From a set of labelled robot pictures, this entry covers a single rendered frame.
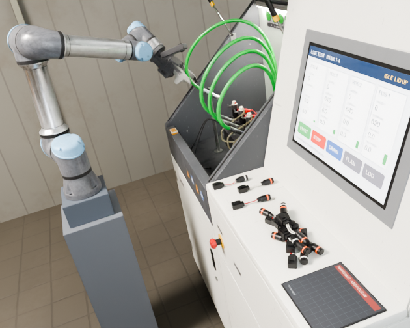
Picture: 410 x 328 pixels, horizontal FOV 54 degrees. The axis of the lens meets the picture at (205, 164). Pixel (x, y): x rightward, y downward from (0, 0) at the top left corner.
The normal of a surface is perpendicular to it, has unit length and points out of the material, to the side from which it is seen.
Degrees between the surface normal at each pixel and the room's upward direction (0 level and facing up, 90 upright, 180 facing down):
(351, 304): 0
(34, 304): 0
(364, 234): 76
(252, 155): 90
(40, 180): 90
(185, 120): 90
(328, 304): 0
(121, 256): 90
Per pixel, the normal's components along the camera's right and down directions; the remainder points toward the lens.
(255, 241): -0.15, -0.87
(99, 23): 0.34, 0.40
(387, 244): -0.95, 0.06
